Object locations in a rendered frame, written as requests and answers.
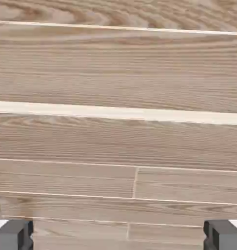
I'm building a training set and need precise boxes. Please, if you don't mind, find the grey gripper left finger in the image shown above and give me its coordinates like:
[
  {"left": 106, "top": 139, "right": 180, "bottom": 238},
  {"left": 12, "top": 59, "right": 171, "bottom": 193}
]
[{"left": 0, "top": 219, "right": 35, "bottom": 250}]

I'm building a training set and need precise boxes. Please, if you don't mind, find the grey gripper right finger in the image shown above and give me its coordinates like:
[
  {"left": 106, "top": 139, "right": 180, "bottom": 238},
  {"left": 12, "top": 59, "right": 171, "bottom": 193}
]
[{"left": 203, "top": 219, "right": 237, "bottom": 250}]

